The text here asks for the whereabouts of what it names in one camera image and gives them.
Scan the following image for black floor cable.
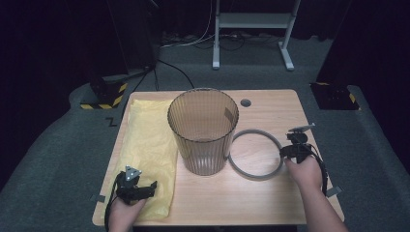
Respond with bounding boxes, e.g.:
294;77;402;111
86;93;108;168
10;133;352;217
157;59;196;90

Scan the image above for translucent brown ribbed trash bin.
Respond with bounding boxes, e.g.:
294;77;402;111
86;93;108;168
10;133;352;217
166;87;240;177

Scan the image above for yellow plastic trash bag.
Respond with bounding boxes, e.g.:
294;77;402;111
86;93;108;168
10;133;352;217
110;99;180;222

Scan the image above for black stand with striped base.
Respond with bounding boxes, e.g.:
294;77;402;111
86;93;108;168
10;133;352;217
79;0;160;110

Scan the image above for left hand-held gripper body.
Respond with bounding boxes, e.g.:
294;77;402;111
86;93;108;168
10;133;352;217
114;164;143;206

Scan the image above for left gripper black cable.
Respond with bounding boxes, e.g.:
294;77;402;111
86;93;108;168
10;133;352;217
103;175;126;232

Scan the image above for white metal stand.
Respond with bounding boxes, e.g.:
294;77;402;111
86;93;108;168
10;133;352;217
211;0;302;72

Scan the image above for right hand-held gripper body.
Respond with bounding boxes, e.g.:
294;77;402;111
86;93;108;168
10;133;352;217
286;122;319;164

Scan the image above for grey plastic bin ring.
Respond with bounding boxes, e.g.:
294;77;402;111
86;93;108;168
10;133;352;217
227;129;285;181

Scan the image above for black floor base yellow marks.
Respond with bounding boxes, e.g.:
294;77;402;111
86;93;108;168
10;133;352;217
309;81;361;111

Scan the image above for person's right hand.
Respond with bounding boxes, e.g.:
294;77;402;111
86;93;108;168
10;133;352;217
284;156;324;194

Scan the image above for white floor cable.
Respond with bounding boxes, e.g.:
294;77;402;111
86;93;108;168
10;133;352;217
160;0;217;49

